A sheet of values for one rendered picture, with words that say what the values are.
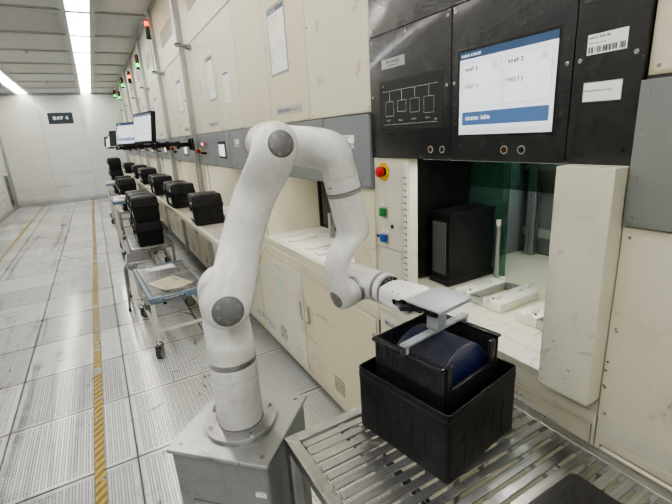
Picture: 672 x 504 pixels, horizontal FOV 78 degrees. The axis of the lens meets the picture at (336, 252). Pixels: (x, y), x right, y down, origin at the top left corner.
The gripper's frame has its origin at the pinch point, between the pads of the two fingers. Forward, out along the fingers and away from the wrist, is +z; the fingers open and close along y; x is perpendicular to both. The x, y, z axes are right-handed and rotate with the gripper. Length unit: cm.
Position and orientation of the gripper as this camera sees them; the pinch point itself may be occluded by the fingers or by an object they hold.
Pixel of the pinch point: (437, 306)
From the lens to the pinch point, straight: 100.9
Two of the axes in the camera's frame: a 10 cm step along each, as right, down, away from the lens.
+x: -0.5, -9.6, -2.8
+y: -7.7, 2.1, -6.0
